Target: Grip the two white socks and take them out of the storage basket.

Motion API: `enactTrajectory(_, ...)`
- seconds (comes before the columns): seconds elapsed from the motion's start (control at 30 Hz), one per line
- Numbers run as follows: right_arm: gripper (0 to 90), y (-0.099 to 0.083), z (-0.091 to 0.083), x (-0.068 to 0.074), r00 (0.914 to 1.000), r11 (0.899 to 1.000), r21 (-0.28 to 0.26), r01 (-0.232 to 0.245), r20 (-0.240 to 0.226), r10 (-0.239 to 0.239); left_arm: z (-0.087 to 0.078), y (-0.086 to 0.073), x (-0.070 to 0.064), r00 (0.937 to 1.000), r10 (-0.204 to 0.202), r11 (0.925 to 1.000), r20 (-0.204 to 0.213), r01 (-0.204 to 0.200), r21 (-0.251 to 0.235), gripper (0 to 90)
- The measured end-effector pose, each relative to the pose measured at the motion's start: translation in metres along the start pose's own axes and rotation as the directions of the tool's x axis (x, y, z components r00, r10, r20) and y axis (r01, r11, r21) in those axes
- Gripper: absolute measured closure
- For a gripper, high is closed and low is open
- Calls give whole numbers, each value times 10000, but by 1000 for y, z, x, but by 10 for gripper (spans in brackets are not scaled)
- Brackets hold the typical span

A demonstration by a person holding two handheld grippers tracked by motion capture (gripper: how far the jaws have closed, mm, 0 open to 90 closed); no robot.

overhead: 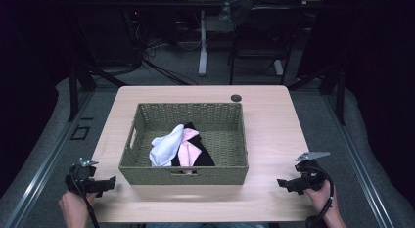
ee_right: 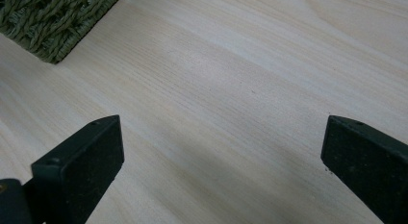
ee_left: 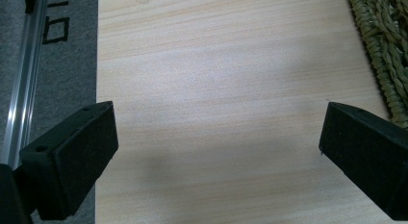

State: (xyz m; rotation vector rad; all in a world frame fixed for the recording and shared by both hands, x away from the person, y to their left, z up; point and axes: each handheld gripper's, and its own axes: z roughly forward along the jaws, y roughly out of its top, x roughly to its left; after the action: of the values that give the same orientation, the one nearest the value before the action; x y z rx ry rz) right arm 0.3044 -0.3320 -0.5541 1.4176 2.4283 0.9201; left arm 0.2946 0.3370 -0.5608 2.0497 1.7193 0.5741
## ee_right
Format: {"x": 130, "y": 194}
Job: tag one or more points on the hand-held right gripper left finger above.
{"x": 83, "y": 166}

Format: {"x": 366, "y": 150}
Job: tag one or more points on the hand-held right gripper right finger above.
{"x": 369, "y": 163}

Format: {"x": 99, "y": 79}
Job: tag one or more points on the green woven basket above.
{"x": 48, "y": 19}

